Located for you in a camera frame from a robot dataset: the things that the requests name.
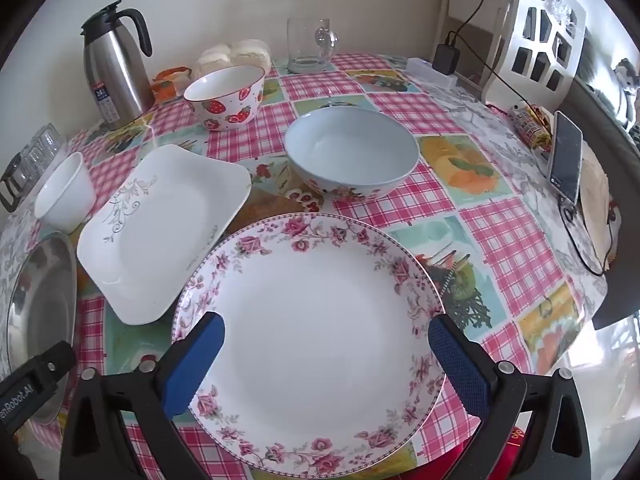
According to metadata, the clear glass mug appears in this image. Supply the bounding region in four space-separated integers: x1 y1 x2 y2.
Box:
286 17 340 75

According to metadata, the orange snack packet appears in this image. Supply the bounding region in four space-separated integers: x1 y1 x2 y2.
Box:
151 66 193 101

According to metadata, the stainless steel thermos jug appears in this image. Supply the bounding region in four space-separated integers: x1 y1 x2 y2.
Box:
81 0 154 131

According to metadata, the round floral plate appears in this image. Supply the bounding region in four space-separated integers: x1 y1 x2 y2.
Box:
171 212 447 478

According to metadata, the stainless steel basin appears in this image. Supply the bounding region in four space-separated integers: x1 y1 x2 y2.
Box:
4 231 80 426

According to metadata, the beige paper sheet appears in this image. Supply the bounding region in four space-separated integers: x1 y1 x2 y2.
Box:
575 145 618 271

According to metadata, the glass teapot with black handle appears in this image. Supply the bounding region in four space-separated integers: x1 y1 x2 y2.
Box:
0 157 36 213

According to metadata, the smartphone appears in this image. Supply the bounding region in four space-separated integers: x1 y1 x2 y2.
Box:
547 110 584 201

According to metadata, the pink checked tablecloth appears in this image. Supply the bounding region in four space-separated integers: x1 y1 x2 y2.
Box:
20 52 601 480

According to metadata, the colourful candy roll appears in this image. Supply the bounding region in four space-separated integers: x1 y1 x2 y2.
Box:
509 102 556 153

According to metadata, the white rectangular plate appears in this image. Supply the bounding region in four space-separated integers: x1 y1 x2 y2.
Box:
76 144 252 326

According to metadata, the small white bowl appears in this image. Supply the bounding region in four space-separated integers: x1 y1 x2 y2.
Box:
34 151 97 234

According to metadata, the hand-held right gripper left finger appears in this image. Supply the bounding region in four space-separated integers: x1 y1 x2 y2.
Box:
59 311 227 480

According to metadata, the grey floral tablecloth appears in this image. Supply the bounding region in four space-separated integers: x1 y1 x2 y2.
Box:
0 62 623 311

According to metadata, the grey sofa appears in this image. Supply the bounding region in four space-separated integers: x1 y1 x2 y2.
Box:
572 27 640 171

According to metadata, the strawberry print bowl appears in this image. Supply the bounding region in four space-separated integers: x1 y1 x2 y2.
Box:
183 64 266 132

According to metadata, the white chair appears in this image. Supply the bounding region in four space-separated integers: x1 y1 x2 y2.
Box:
480 0 588 106

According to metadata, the black charger cable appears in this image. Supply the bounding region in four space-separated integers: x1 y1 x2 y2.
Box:
447 0 491 46

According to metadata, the white power strip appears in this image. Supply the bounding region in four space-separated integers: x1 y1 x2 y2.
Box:
406 57 458 88

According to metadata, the bag of white steamed buns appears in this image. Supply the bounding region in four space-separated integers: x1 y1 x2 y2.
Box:
192 39 273 81

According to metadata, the grey plush toy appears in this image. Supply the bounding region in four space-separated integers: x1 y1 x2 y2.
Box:
612 57 640 131

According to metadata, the black phone cable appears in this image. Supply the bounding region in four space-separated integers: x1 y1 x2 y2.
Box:
452 35 618 277

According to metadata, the black charger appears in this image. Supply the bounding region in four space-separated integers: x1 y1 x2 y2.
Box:
432 32 458 76

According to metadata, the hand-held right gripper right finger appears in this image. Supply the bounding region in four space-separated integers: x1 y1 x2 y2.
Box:
428 314 592 480

